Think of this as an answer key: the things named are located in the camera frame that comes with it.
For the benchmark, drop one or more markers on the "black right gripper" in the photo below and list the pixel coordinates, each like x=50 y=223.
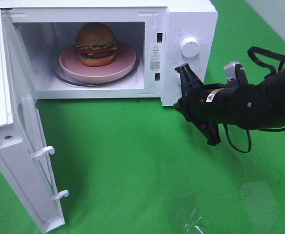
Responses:
x=187 y=105

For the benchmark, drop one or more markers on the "burger with lettuce and tomato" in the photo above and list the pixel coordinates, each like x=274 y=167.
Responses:
x=95 y=44

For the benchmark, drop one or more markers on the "pink round plate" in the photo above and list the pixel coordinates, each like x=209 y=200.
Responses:
x=121 y=66

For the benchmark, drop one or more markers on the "white microwave door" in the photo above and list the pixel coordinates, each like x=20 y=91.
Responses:
x=24 y=154

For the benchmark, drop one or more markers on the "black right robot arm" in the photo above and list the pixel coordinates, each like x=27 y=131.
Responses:
x=248 y=106

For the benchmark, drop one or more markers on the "upper white microwave knob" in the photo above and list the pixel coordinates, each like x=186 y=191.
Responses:
x=190 y=47

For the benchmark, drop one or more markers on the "warning label with QR code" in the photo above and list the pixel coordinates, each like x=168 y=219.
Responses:
x=155 y=57

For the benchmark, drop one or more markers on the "clear tape strip on table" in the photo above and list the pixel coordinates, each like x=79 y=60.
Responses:
x=192 y=226

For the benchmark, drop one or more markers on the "white microwave oven body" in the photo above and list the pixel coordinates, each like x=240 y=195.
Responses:
x=47 y=27

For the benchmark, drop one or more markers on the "glass microwave turntable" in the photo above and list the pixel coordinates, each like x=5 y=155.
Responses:
x=129 y=81

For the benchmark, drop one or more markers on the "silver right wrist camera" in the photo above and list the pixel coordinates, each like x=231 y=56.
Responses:
x=231 y=72

